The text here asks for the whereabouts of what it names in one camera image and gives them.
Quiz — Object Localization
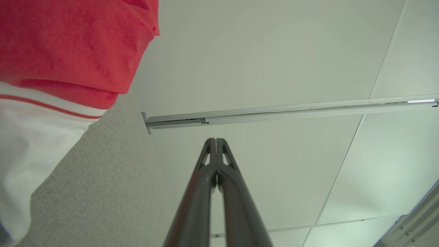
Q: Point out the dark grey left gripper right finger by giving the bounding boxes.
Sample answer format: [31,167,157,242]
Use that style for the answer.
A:
[216,138,274,247]

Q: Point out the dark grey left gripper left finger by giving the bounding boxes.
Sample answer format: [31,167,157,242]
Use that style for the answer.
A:
[163,138,217,247]

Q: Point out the red white lettered jersey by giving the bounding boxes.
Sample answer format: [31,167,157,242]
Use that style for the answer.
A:
[0,0,160,247]

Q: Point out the grey aluminium frame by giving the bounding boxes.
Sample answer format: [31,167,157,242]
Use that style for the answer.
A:
[372,178,439,247]

